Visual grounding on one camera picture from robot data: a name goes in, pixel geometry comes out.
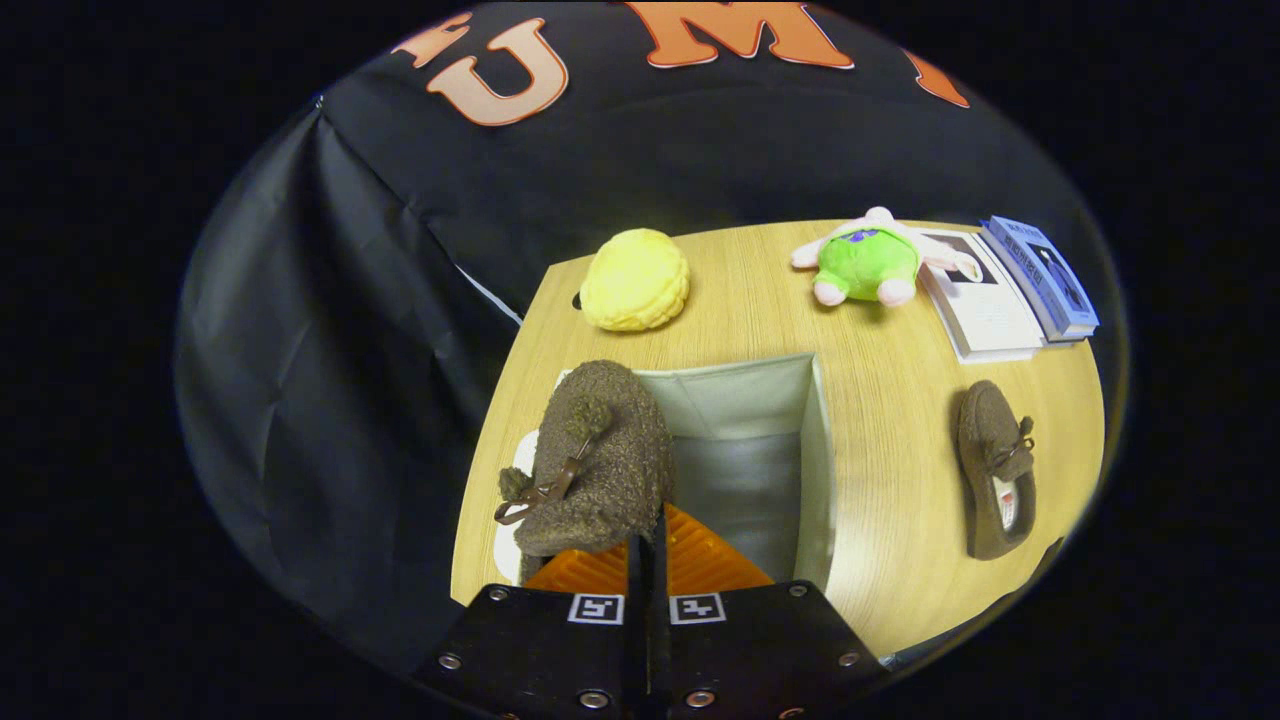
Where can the grey fabric storage box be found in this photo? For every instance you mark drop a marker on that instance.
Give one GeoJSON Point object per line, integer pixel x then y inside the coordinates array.
{"type": "Point", "coordinates": [740, 480]}

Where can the pink plush toy green clothes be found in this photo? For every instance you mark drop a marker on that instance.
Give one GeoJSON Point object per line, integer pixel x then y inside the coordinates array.
{"type": "Point", "coordinates": [865, 265]}

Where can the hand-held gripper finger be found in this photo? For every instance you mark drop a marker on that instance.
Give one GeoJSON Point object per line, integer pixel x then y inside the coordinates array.
{"type": "Point", "coordinates": [637, 640]}
{"type": "Point", "coordinates": [662, 650]}

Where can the white book with portrait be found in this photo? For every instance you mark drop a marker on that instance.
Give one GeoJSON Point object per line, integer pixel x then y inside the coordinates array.
{"type": "Point", "coordinates": [990, 320]}

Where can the brown fleece shoe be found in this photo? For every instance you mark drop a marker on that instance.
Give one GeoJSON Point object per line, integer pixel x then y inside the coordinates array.
{"type": "Point", "coordinates": [985, 450]}
{"type": "Point", "coordinates": [610, 470]}

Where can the yellow plush bun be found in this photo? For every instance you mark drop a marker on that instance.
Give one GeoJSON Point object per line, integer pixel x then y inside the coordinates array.
{"type": "Point", "coordinates": [635, 280]}

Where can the blue book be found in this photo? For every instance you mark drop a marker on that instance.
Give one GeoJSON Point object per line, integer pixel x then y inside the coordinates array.
{"type": "Point", "coordinates": [1040, 275]}

